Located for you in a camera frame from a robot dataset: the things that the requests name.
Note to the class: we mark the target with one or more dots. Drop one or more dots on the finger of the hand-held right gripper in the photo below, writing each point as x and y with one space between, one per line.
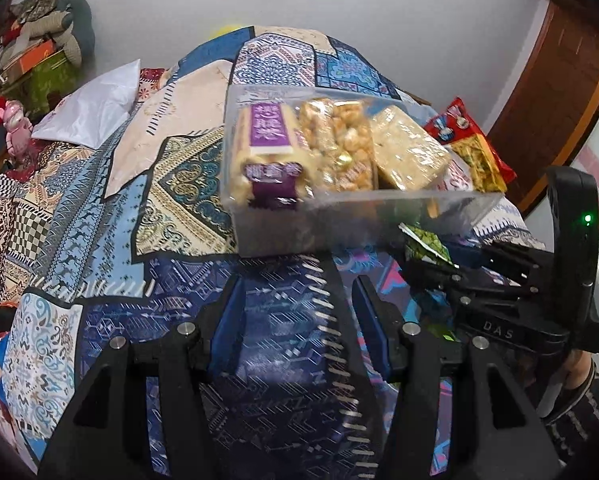
429 275
509 262

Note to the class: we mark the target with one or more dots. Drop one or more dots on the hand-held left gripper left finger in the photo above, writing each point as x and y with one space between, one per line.
227 325

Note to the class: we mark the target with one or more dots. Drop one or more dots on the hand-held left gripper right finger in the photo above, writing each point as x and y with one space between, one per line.
374 330

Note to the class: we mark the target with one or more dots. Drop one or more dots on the green snack packet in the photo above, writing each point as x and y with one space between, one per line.
427 242

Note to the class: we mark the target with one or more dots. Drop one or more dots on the clear plastic container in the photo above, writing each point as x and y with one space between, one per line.
279 230

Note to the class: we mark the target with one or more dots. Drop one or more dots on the red snack packet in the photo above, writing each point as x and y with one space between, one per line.
474 155

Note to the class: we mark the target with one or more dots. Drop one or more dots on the beige rice cake block pack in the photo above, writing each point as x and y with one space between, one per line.
409 150

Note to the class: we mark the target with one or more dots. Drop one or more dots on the golden puffed snack pack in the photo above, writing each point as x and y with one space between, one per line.
337 145

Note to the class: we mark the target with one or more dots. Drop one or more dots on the purple-label rice cracker packet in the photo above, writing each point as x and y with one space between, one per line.
269 130

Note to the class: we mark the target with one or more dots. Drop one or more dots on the blue patchwork blanket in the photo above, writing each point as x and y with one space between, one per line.
279 280

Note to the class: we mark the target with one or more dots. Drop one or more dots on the person's foot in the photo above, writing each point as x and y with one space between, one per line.
577 380

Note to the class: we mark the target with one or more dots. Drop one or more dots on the wooden door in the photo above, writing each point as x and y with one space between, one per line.
554 85

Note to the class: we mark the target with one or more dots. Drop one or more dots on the white pillow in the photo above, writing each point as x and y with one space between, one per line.
89 110

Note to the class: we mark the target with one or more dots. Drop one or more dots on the pink toy figure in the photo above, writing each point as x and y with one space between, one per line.
14 125

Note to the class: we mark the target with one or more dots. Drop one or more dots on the yellow curved object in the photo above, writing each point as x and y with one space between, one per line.
227 29

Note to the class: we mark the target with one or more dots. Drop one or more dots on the orange box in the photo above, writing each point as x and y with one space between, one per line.
29 57

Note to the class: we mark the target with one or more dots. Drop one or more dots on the blue-grey cushion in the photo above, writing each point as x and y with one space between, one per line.
84 20

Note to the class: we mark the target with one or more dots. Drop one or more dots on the patterned cushion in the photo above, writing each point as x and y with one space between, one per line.
37 2

